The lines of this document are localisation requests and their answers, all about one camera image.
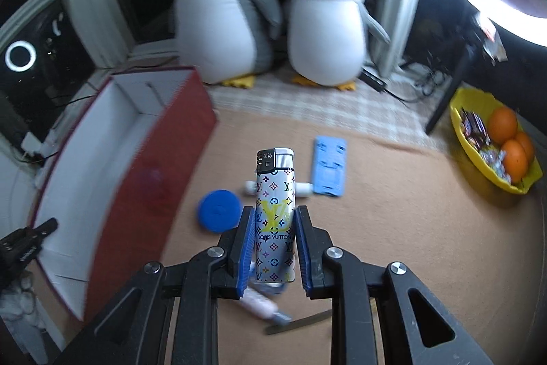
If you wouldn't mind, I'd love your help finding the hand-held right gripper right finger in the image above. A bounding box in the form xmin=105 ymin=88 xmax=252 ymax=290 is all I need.
xmin=294 ymin=205 xmax=496 ymax=365

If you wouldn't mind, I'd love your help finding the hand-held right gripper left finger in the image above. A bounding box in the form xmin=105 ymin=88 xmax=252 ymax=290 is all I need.
xmin=53 ymin=206 xmax=257 ymax=365

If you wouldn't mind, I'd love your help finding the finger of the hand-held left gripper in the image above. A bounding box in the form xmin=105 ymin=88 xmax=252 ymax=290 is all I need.
xmin=30 ymin=217 xmax=59 ymax=240

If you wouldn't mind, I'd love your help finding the blue round lid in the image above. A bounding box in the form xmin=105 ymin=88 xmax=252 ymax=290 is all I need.
xmin=197 ymin=189 xmax=245 ymax=232

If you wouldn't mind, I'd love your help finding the small plastic tube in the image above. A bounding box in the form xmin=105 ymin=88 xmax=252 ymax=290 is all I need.
xmin=241 ymin=285 xmax=294 ymax=325

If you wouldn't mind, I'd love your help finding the white patterned lighter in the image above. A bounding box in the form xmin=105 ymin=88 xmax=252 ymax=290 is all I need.
xmin=254 ymin=148 xmax=296 ymax=287

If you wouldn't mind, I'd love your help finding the small white cylinder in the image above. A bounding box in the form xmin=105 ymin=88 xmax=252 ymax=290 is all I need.
xmin=243 ymin=181 xmax=315 ymax=197

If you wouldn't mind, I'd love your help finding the blue plastic phone stand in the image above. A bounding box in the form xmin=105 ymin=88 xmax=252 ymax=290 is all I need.
xmin=313 ymin=136 xmax=348 ymax=199

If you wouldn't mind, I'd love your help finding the red cardboard box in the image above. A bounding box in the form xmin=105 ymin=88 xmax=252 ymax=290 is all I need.
xmin=28 ymin=66 xmax=218 ymax=321

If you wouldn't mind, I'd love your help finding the white cloth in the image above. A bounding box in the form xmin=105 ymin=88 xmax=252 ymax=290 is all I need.
xmin=0 ymin=271 xmax=49 ymax=364

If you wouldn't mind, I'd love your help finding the white power strip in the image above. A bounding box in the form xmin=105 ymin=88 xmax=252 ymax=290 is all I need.
xmin=21 ymin=132 xmax=46 ymax=157

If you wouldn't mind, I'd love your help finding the checkered cloth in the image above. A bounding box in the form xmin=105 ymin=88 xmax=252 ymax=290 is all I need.
xmin=207 ymin=70 xmax=454 ymax=154

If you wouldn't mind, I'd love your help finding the yellow bowl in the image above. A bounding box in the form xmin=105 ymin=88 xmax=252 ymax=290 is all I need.
xmin=450 ymin=87 xmax=540 ymax=195

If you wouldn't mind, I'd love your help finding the pile of wrapped candies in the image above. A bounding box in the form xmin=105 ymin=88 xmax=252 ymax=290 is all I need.
xmin=459 ymin=108 xmax=512 ymax=182

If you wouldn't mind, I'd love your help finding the black tripod leg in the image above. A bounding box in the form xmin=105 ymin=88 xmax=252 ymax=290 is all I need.
xmin=425 ymin=44 xmax=476 ymax=135

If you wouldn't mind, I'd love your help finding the small penguin plush toy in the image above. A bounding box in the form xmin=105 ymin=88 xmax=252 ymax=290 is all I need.
xmin=285 ymin=0 xmax=391 ymax=92

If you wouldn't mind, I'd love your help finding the large penguin plush toy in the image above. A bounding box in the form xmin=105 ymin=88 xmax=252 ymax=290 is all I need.
xmin=168 ymin=0 xmax=283 ymax=89

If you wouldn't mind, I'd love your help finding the paper tag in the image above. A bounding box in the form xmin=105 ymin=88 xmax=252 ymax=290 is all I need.
xmin=478 ymin=15 xmax=507 ymax=63

